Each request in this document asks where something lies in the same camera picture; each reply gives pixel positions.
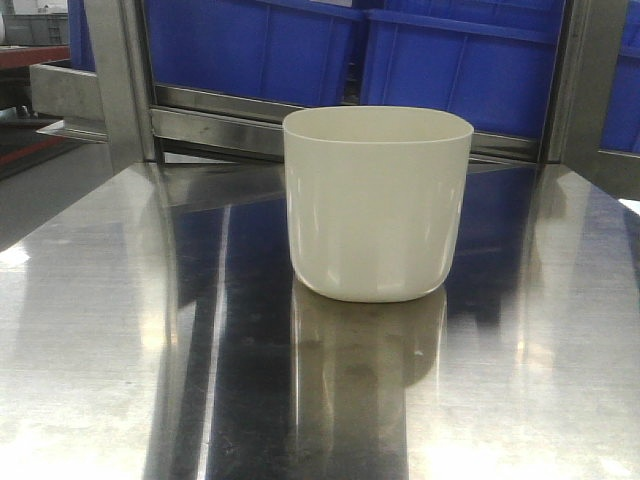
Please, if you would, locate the blue crate far right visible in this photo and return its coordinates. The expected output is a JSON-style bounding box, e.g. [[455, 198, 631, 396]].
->
[[599, 44, 640, 154]]

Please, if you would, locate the blue crate far left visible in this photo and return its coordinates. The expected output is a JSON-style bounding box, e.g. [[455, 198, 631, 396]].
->
[[67, 0, 96, 72]]

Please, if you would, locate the stainless steel shelf frame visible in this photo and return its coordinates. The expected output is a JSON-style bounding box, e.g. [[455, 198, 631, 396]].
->
[[30, 1, 639, 176]]

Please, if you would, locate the blue crate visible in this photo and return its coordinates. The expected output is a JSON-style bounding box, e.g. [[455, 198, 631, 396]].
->
[[145, 1, 364, 106], [67, 0, 96, 72], [599, 44, 640, 154], [360, 1, 564, 139]]

